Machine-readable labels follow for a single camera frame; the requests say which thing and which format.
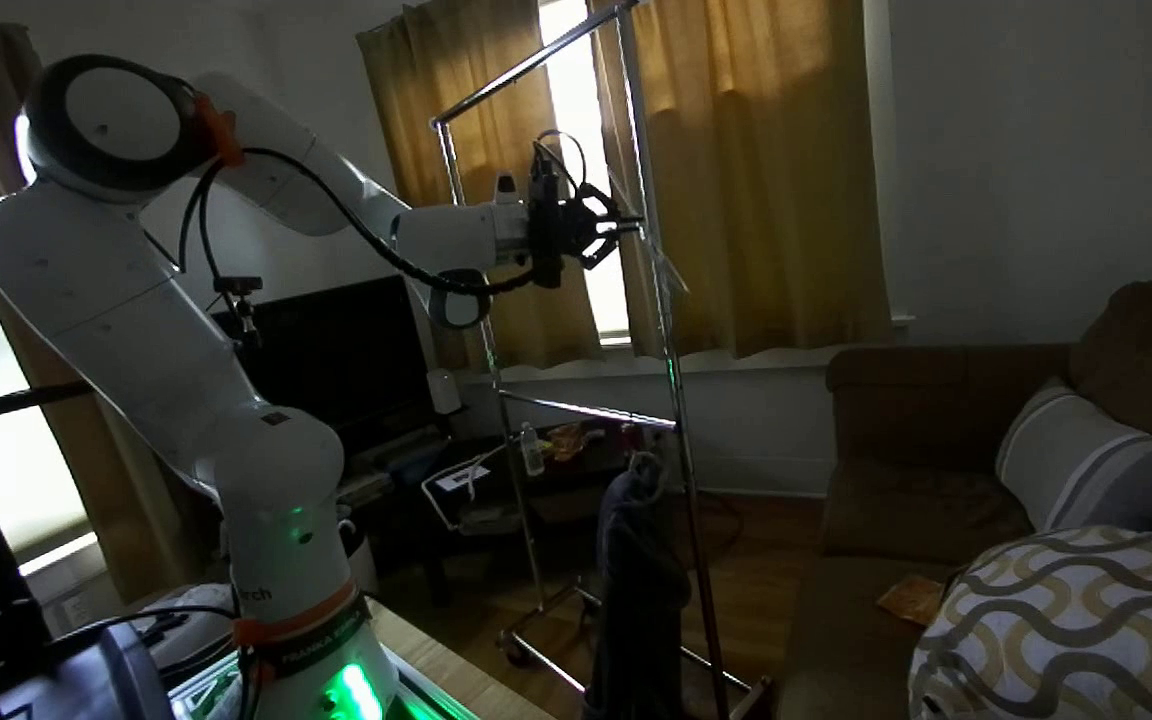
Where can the brown sofa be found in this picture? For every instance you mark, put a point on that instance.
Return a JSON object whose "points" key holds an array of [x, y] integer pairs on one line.
{"points": [[921, 426]]}

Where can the small white box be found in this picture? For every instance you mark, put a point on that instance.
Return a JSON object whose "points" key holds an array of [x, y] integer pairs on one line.
{"points": [[445, 395]]}

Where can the black television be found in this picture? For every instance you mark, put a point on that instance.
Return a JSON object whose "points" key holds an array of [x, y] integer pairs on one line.
{"points": [[339, 360]]}

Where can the orange flat packet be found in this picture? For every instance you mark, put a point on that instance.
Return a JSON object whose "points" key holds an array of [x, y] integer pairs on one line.
{"points": [[908, 601]]}

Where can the white framed device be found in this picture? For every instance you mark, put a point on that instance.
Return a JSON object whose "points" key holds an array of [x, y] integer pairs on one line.
{"points": [[465, 482]]}

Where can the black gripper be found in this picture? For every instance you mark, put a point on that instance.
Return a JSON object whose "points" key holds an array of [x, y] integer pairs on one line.
{"points": [[553, 221]]}

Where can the chrome garment rack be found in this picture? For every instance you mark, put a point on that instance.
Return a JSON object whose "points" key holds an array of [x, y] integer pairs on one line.
{"points": [[636, 122]]}

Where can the wavy pattern pillow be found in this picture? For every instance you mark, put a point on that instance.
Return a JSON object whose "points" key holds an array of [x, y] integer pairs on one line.
{"points": [[1082, 626]]}

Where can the grey striped pillow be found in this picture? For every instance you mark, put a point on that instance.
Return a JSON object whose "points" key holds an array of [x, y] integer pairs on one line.
{"points": [[1082, 464]]}

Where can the white window sill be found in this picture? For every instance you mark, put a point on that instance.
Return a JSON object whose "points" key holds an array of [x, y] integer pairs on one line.
{"points": [[790, 358]]}

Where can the black low table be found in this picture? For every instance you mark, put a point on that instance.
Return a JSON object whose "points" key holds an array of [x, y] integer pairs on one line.
{"points": [[457, 535]]}

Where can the wide mustard curtain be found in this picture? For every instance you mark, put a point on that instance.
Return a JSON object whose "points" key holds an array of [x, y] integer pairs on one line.
{"points": [[762, 175]]}

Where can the brown curtain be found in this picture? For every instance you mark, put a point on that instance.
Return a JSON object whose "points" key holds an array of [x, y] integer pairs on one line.
{"points": [[139, 520]]}

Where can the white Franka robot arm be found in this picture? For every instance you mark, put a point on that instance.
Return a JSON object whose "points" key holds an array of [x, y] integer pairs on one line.
{"points": [[110, 305]]}

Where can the black camera on tripod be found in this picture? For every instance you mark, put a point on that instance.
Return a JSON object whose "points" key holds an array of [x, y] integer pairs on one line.
{"points": [[239, 286]]}

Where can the narrow mustard curtain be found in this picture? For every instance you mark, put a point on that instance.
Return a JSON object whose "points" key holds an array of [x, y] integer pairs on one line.
{"points": [[499, 82]]}

